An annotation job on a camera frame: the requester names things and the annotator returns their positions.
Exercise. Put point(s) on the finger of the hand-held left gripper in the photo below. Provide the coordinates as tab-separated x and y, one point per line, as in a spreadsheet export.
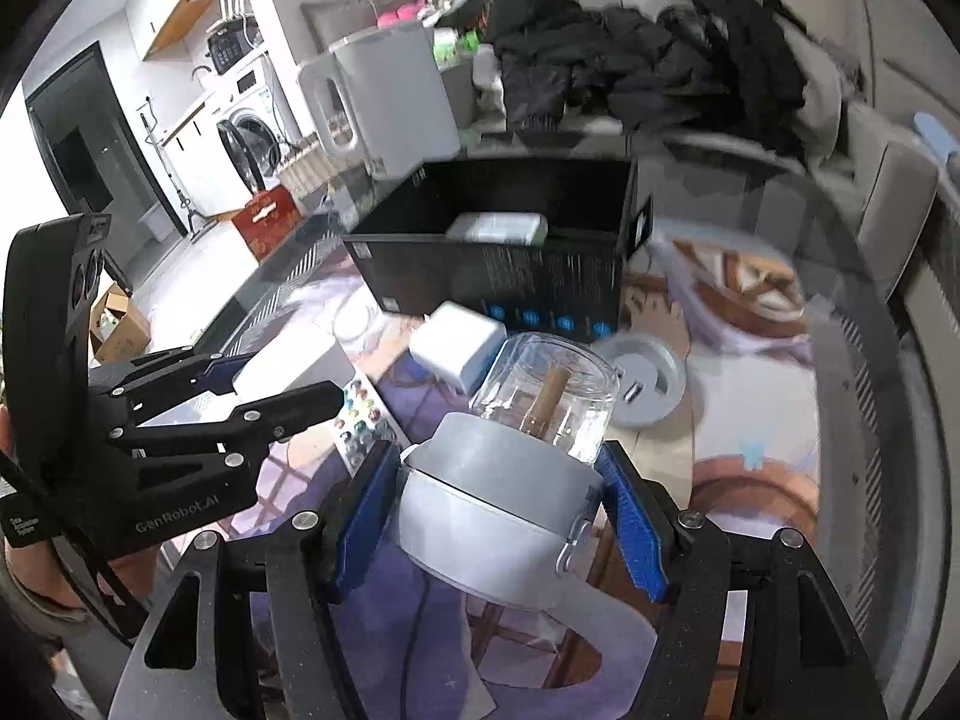
217	373
294	405

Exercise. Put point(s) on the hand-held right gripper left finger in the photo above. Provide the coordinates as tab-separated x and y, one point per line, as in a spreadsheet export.
361	514

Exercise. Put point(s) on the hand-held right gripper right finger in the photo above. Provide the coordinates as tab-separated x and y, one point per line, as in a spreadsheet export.
636	529

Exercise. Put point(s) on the glass jar food chopper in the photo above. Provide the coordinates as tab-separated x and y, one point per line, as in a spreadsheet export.
480	514

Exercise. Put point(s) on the black cardboard box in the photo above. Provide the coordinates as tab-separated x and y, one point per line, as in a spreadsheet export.
525	281

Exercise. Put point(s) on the person's left hand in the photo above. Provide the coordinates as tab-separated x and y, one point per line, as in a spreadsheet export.
37	585

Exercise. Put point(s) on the white flat box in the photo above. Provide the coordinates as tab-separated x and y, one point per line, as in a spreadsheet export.
315	369

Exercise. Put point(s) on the brown cardboard box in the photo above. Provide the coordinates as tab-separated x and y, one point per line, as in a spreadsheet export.
120	330

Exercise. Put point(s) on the remote with colourful buttons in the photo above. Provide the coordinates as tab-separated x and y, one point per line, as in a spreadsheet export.
364	420

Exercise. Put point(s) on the grey round lid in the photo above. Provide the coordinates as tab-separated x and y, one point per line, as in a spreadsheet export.
649	375

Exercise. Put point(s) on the red gift box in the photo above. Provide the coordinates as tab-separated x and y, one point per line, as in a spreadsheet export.
266	225

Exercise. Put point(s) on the printed table mat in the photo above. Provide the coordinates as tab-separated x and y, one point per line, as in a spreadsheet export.
750	397

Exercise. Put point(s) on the white power adapter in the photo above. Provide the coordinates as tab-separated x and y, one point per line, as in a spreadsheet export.
457	345

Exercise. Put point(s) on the black door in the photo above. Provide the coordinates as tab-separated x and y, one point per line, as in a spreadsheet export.
71	157

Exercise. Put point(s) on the metal floor stand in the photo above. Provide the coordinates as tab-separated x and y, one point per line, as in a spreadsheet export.
169	165

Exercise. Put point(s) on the white ribbed heater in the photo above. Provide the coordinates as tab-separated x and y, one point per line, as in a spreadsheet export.
304	165

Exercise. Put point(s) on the white washing machine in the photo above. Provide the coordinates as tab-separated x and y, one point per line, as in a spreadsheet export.
225	142

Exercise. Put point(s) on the white flat device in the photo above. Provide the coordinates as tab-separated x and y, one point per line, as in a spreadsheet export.
499	227

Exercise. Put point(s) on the black countertop appliance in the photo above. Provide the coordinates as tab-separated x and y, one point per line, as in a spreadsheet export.
229	49

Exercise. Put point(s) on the white electric kettle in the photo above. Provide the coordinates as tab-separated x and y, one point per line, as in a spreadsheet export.
397	97

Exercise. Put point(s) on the green container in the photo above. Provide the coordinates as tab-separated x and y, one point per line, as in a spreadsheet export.
454	45

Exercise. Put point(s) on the pink cups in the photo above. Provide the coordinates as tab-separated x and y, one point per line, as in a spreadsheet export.
397	13

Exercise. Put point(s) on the grey sofa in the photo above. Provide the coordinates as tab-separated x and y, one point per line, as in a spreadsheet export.
900	195

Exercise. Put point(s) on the pile of black clothes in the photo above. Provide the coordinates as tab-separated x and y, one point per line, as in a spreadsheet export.
637	60

